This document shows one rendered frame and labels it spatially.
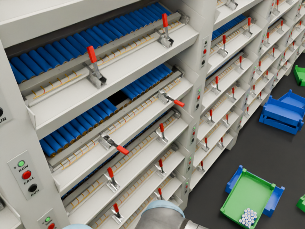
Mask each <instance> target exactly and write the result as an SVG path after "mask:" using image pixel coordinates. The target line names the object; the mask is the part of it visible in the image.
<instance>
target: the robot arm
mask: <svg viewBox="0 0 305 229"><path fill-rule="evenodd" d="M62 229H92V228H91V227H89V226H88V225H85V224H71V225H68V226H66V227H64V228H62ZM134 229H208V228H206V227H203V226H200V225H198V224H196V223H193V222H192V221H191V220H188V219H186V218H185V216H184V213H183V211H182V210H181V209H180V208H179V207H178V206H177V205H175V204H173V203H171V202H169V201H165V200H155V201H153V202H151V203H150V204H149V205H148V206H147V208H146V209H145V211H143V213H142V214H141V218H140V220H139V221H138V223H137V225H136V227H135V228H134Z"/></svg>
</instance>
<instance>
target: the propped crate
mask: <svg viewBox="0 0 305 229"><path fill-rule="evenodd" d="M275 186H276V185H275V184H274V183H273V184H270V183H268V182H267V181H265V180H263V179H261V178H259V177H257V176H255V175H253V174H251V173H249V172H247V171H246V169H245V168H244V169H243V170H242V173H241V175H240V176H239V178H238V180H237V182H236V183H235V185H234V187H233V189H232V190H231V192H230V194H229V196H228V197H227V199H226V201H225V203H224V205H223V206H222V207H221V209H220V213H221V214H223V215H224V216H226V217H227V218H229V219H231V220H232V221H234V222H235V223H237V224H238V225H240V226H241V227H243V228H245V229H254V228H255V226H256V224H257V222H258V220H259V218H260V216H261V214H262V212H263V210H264V208H265V206H266V204H267V203H268V200H269V198H270V197H271V195H272V193H273V191H274V188H275ZM247 208H250V210H253V211H254V212H256V213H257V214H256V216H257V218H256V220H254V225H251V226H250V228H247V227H246V226H244V225H243V224H241V223H239V220H240V219H241V216H242V214H244V210H245V209H246V210H247ZM241 220H242V219H241Z"/></svg>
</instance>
